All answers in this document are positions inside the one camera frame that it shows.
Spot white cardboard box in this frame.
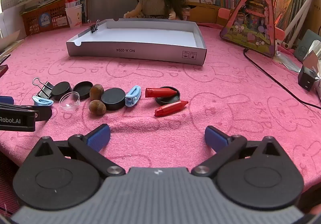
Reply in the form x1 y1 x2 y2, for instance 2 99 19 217
66 18 207 66

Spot black round lid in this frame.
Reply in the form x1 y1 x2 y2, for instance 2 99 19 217
73 81 94 100
155 86 180 106
101 88 126 111
51 81 73 101

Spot brown hazelnut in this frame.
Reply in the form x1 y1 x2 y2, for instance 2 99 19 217
89 84 104 101
88 100 106 116

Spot white paper scraps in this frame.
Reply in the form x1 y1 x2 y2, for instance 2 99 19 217
277 46 303 72

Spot black binder clip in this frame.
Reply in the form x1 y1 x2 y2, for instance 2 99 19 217
33 77 54 99
87 20 100 34

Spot clear plastic dome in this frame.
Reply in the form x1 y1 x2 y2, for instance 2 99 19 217
59 92 81 111

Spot red crayon shaped case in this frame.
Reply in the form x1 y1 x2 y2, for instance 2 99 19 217
145 87 177 98
154 100 189 117

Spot light blue hair clip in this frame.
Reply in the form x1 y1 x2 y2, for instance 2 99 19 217
125 85 142 107
33 96 54 107

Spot white paper cup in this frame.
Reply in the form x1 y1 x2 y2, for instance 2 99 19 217
65 4 83 29

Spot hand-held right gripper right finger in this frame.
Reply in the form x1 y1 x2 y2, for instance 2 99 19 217
191 126 282 177

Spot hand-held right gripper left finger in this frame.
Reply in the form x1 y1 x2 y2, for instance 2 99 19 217
32 124 126 177

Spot black cable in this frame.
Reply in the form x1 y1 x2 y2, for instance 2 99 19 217
243 48 321 109

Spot black power adapter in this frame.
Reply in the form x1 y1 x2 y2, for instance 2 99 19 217
298 65 318 91

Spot brown cardboard organiser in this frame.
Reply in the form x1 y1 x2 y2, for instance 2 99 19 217
187 2 226 24

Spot teal booklet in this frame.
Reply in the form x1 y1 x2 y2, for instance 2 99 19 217
293 30 321 62

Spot grey grid board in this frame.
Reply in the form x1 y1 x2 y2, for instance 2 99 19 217
0 0 39 12

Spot pink printed blanket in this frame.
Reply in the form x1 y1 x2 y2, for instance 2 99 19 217
0 22 321 214

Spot pink triangular toy bag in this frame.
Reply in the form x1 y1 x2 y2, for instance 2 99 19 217
218 0 285 58

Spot white plastic pipe frame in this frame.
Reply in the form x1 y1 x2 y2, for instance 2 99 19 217
283 0 321 49

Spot orange plastic basket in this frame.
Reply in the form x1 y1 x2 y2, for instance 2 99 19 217
20 0 71 36

